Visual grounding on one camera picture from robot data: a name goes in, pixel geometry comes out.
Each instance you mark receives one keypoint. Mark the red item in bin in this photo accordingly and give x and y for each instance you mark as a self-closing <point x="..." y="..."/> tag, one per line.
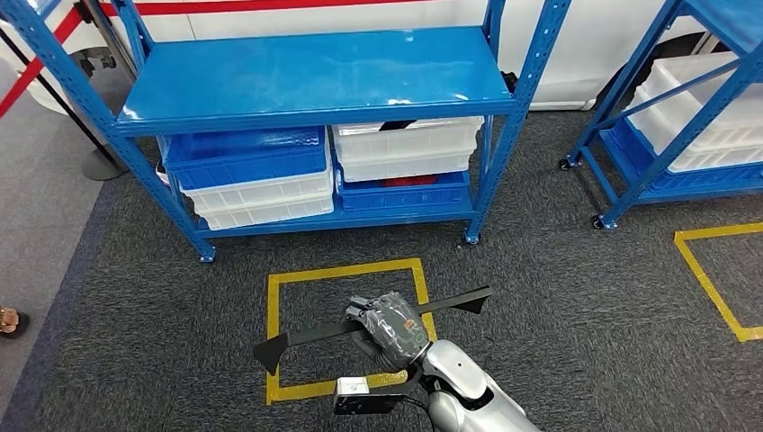
<point x="411" y="180"/>

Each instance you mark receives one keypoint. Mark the blue shelf rack with casters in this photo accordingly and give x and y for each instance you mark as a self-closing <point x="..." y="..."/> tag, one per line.
<point x="733" y="18"/>

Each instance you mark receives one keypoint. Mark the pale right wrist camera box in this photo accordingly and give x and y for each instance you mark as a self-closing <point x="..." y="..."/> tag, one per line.
<point x="353" y="387"/>

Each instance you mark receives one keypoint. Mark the red barrier belt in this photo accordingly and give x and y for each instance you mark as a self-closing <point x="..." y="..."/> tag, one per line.
<point x="238" y="6"/>
<point x="36" y="68"/>

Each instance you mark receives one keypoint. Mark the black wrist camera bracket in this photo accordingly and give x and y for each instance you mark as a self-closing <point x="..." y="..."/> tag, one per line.
<point x="381" y="402"/>

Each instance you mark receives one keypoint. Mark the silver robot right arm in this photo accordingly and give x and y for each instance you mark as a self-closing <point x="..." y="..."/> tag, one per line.
<point x="471" y="387"/>

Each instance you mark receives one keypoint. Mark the blue metal shelf rack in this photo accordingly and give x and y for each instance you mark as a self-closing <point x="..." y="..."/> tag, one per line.
<point x="310" y="71"/>

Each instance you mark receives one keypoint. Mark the black plastic plate bracket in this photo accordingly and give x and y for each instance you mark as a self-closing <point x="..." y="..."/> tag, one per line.
<point x="310" y="334"/>

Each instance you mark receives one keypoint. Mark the white car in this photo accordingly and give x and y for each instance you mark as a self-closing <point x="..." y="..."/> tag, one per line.
<point x="596" y="47"/>

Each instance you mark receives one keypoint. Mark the yellow floor tape square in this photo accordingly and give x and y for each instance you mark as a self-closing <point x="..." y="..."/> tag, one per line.
<point x="346" y="271"/>
<point x="703" y="274"/>

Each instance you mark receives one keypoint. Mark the black stanchion with round base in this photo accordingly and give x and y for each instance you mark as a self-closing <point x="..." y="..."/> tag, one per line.
<point x="104" y="167"/>

